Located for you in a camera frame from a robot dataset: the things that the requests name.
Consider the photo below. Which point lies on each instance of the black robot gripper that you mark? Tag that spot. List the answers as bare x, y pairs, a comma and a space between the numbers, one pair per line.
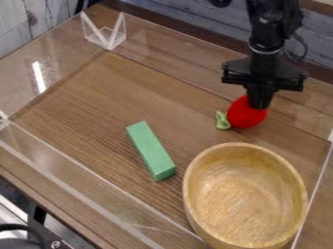
264, 74

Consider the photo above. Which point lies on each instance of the red plush strawberry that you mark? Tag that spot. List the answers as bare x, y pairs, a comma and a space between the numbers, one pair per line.
240, 115

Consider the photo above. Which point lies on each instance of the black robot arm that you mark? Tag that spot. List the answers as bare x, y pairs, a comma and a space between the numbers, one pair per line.
276, 19

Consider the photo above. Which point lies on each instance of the clear acrylic tray walls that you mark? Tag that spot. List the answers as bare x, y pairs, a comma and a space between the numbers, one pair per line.
71, 95

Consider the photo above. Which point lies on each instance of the green foam block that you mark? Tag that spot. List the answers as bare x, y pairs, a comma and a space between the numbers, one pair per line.
151, 151

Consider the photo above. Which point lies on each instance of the wooden bowl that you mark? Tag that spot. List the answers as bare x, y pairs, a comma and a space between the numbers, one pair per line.
245, 197

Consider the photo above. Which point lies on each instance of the clear acrylic corner bracket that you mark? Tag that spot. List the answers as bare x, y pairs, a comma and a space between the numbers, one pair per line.
104, 37

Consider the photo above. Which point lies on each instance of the black table leg bracket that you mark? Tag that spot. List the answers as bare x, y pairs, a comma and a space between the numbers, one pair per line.
48, 240

